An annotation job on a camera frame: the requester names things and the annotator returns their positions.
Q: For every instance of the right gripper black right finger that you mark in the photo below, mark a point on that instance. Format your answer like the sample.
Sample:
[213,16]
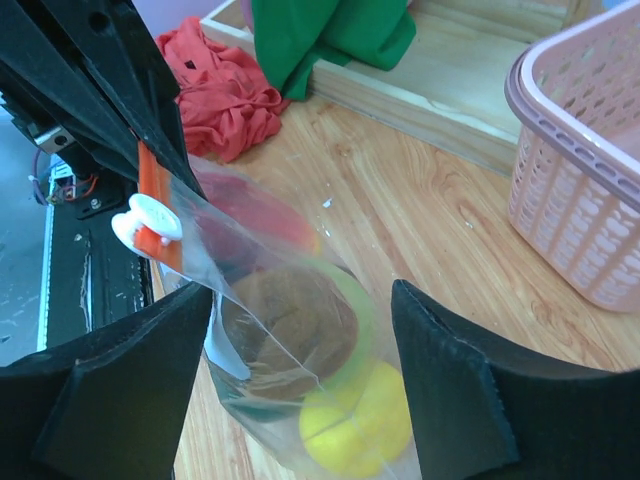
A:
[484,407]

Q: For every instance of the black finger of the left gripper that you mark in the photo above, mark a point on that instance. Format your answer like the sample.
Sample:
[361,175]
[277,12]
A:
[92,68]

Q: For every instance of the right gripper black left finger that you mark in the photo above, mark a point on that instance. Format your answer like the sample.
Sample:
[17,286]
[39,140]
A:
[110,404]

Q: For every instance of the light green fake apple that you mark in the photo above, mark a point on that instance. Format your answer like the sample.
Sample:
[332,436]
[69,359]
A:
[362,359]

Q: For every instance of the clear zip top bag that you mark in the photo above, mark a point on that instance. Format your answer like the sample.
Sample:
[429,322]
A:
[160,224]

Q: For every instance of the brown fake kiwi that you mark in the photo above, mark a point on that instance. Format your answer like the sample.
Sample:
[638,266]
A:
[292,328]

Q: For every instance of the red fake pepper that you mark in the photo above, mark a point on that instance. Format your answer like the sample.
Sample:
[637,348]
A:
[237,198]

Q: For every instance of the crumpled red cloth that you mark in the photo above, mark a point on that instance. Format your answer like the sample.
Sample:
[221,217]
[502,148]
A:
[226,103]

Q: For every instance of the green hanging garment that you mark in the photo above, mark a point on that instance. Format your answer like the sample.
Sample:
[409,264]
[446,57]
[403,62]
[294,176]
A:
[291,36]

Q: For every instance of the pink plastic basket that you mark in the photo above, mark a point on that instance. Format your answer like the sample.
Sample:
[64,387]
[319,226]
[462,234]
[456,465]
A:
[575,185]

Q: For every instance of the wooden clothes rack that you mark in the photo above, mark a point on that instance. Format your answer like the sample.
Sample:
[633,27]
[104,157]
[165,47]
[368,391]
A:
[447,90]

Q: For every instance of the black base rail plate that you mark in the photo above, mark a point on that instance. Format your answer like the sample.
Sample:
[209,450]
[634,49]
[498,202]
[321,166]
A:
[94,279]

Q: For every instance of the grey slotted cable duct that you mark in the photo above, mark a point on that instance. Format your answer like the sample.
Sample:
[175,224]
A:
[42,332]

